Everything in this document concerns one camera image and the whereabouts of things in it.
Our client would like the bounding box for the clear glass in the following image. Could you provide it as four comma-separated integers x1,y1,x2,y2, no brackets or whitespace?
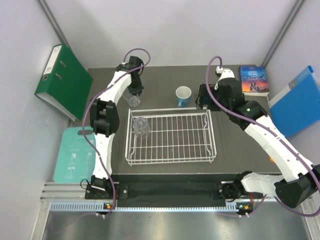
133,116,151,139
122,92,141,108

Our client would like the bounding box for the light blue mug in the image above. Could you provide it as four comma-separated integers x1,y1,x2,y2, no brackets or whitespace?
175,86,192,108

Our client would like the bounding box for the dark blue mug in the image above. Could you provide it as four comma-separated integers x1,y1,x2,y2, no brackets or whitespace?
203,97,211,106

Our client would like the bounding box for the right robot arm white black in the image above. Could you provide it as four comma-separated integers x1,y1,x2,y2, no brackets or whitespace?
195,77,320,209

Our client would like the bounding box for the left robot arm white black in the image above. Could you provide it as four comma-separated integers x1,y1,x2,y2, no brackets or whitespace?
85,56,144,199

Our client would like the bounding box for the Jane Eyre book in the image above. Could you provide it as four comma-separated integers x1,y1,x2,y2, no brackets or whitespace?
238,65,270,97

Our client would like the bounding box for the blue folder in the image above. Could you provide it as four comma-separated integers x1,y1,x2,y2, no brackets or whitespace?
268,65,320,138

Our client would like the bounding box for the green lever arch binder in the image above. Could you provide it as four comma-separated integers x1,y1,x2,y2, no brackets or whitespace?
34,44,93,122

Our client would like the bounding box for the teal cutting board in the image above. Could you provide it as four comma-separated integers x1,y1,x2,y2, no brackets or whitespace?
53,126,96,184

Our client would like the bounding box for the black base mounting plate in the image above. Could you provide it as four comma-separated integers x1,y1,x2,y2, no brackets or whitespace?
84,173,266,208

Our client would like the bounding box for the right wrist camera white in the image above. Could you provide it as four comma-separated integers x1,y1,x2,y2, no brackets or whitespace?
215,66,235,86

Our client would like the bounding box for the white wire dish rack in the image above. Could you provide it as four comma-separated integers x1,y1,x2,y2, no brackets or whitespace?
125,107,217,166

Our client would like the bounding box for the white slotted cable duct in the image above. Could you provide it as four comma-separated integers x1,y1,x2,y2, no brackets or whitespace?
49,201,253,213

